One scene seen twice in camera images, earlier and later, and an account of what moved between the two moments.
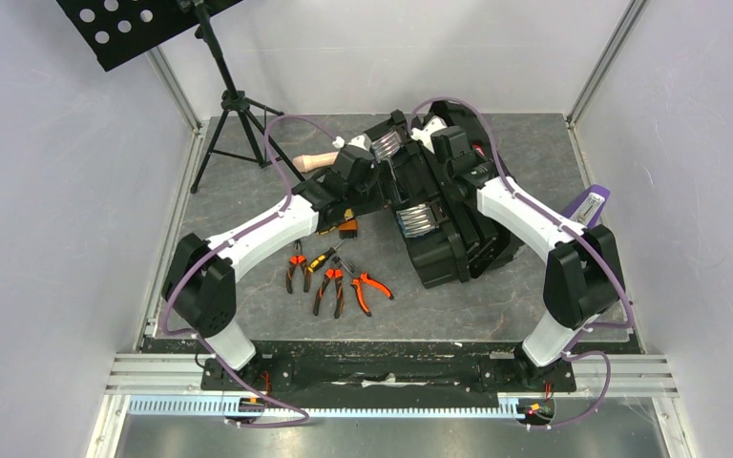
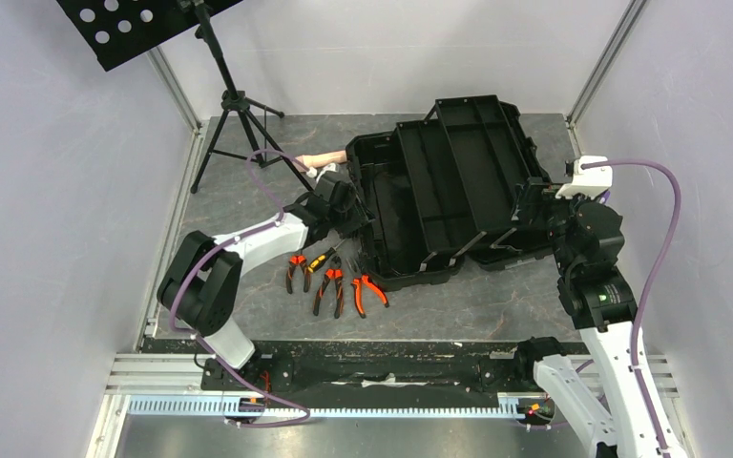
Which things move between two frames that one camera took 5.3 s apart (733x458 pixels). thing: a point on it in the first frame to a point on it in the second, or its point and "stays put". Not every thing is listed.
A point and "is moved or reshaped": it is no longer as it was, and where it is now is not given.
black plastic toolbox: (448, 239) is moved or reshaped
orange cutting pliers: (358, 281) is moved or reshaped
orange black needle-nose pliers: (298, 260) stays put
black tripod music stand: (114, 31) stays put
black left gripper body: (356, 194) to (349, 217)
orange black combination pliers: (337, 274) stays put
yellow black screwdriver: (323, 258) stays put
